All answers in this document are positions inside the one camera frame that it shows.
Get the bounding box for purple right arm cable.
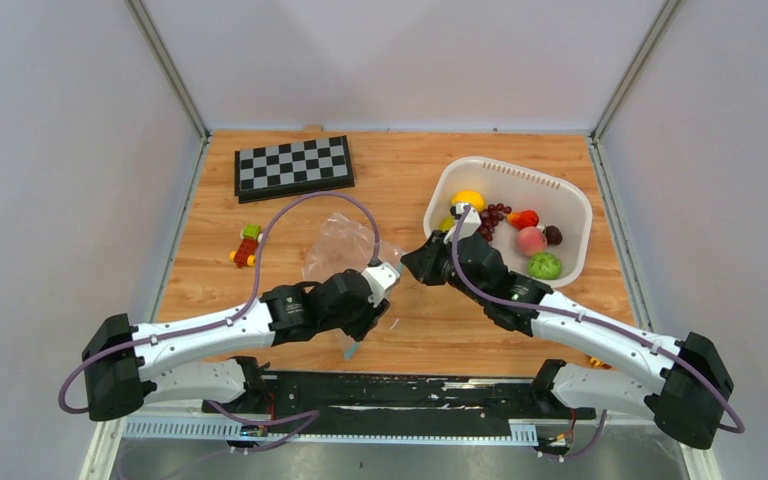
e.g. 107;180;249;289
450;205;746;435

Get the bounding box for yellow lemon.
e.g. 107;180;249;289
450;190;486;212
439;216;455;232

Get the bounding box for black grey chessboard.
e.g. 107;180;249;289
234;135;355;204

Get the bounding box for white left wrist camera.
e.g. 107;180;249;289
361;262;400;307

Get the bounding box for white plastic basket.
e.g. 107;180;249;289
422;156;594;290

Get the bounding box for red green toy car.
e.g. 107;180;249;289
229;224;263;268

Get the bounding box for aluminium slotted rail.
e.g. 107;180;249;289
122;417;539;446

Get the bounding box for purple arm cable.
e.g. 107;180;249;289
450;205;746;435
57;190;383;416

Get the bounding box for clear zip top bag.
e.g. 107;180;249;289
302;212;405;361

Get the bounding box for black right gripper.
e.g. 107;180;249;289
402;231;488;308

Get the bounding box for purple grape bunch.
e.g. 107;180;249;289
478;203;512;242

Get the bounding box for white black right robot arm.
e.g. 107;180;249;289
402;231;745;450

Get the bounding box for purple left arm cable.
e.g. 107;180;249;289
57;190;383;416

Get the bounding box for pink peach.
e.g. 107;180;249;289
514;226;548;257

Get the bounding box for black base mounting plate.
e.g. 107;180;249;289
223;371;595;438

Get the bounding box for red orange wax apple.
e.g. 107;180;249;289
506;210;540;230

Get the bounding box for yellow red toy car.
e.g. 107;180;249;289
588;357;612;369

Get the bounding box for dark brown fig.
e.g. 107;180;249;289
544;225;563;246

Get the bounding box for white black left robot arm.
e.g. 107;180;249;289
82;263;400;422

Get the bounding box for green custard apple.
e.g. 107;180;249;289
527;251;563;280

